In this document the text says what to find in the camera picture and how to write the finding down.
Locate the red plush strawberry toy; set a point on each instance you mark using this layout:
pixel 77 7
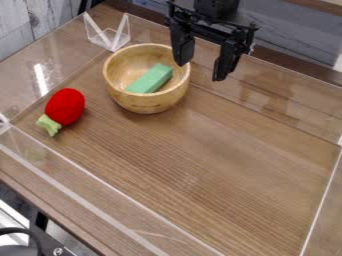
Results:
pixel 63 110

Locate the clear acrylic front barrier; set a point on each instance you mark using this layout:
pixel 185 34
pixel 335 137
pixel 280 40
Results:
pixel 112 222

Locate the green rectangular block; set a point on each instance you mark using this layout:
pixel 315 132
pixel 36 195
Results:
pixel 151 80

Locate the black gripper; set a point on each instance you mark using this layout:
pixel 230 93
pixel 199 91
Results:
pixel 216 21

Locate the wooden bowl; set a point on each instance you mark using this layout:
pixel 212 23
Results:
pixel 127 64

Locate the clear acrylic corner bracket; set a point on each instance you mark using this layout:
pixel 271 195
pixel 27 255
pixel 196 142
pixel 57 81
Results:
pixel 108 38

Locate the black table leg bracket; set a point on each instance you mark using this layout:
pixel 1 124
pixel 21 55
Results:
pixel 51 246

